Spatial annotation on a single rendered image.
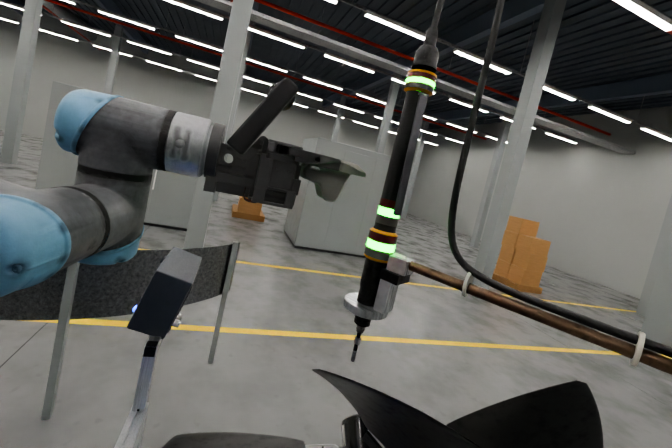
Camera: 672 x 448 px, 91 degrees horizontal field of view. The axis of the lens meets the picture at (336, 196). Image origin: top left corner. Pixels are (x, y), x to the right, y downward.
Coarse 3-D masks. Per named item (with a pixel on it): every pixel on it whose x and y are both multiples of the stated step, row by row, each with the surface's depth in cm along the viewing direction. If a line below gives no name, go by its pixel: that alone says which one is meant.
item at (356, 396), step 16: (336, 384) 38; (352, 384) 34; (352, 400) 41; (368, 400) 36; (384, 400) 33; (368, 416) 43; (384, 416) 38; (400, 416) 34; (416, 416) 32; (384, 432) 43; (400, 432) 38; (416, 432) 35; (432, 432) 32; (448, 432) 31
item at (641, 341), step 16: (496, 16) 43; (496, 32) 42; (480, 80) 43; (480, 96) 43; (464, 144) 44; (464, 160) 44; (448, 224) 44; (480, 272) 41; (464, 288) 41; (496, 288) 40; (512, 288) 39; (544, 304) 37; (576, 320) 35; (592, 320) 34; (624, 336) 32; (640, 336) 32; (640, 352) 31
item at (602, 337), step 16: (416, 272) 46; (432, 272) 45; (480, 288) 41; (496, 304) 40; (512, 304) 38; (544, 320) 36; (560, 320) 36; (576, 336) 35; (592, 336) 34; (608, 336) 33; (624, 352) 32; (656, 368) 31
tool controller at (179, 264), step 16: (176, 256) 112; (192, 256) 119; (160, 272) 96; (176, 272) 101; (192, 272) 106; (160, 288) 96; (176, 288) 98; (144, 304) 96; (160, 304) 97; (176, 304) 98; (144, 320) 96; (160, 320) 98; (176, 320) 103; (160, 336) 98
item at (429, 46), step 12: (432, 36) 47; (420, 48) 48; (432, 48) 47; (420, 60) 47; (432, 60) 47; (372, 264) 49; (384, 264) 49; (372, 276) 49; (360, 288) 50; (372, 288) 49; (360, 300) 50; (372, 300) 50; (360, 324) 50
